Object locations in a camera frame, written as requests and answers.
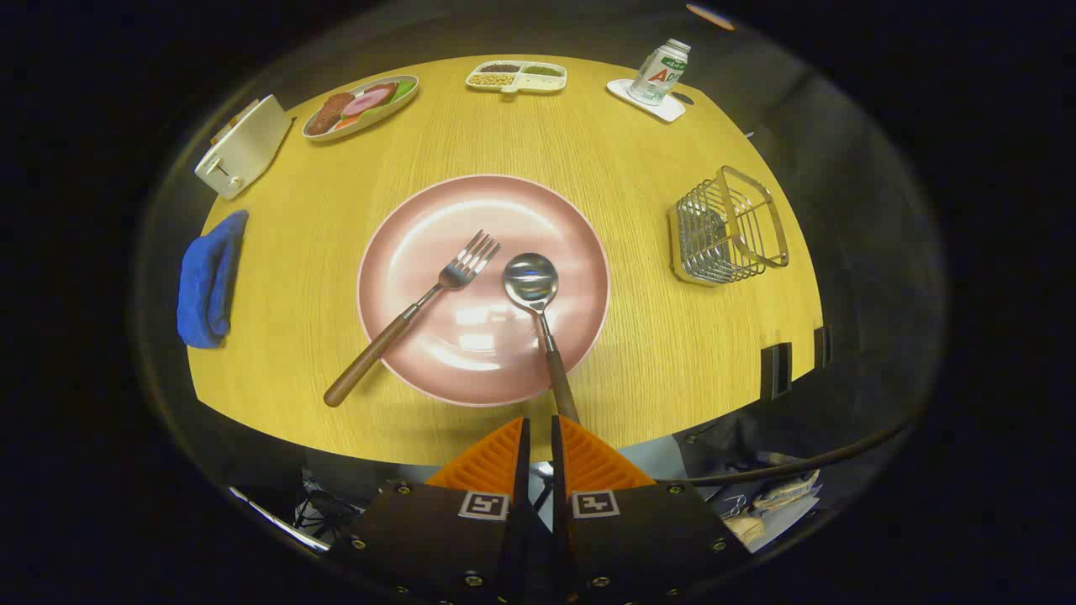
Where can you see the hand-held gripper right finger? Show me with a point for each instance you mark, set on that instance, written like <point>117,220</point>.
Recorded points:
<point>558,458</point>

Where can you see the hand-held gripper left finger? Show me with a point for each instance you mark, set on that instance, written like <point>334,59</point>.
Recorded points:
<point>522,458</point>

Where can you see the black table clamp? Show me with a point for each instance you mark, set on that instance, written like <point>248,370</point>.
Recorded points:
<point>821,347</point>
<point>773,371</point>

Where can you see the pink round plate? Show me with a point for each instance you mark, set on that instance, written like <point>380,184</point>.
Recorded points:
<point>504,210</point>

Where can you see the blue cloth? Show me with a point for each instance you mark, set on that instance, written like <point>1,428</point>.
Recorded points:
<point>206,286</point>

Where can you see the white square coaster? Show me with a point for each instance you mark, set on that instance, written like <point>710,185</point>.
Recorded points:
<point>668,110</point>

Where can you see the grey oval food plate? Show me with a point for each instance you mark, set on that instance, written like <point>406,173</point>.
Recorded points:
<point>395,107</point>

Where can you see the white divided bean tray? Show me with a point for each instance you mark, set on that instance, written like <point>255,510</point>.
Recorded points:
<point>517,81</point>

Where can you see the green lettuce leaf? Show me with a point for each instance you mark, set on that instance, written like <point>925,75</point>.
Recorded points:
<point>405,89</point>

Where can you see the pink ham slice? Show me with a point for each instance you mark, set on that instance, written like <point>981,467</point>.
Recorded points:
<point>368,101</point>

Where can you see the white drink bottle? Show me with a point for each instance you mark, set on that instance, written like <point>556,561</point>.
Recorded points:
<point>657,76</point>

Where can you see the small brown meat piece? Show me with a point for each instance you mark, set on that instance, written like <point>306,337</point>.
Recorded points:
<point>385,86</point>

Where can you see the long brown meat slice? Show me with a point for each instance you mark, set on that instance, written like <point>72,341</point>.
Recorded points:
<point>329,112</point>

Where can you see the white toaster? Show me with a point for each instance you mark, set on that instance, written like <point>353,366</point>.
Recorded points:
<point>244,151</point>

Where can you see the bread slices in toaster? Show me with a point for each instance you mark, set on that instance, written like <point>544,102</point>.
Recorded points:
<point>234,120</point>

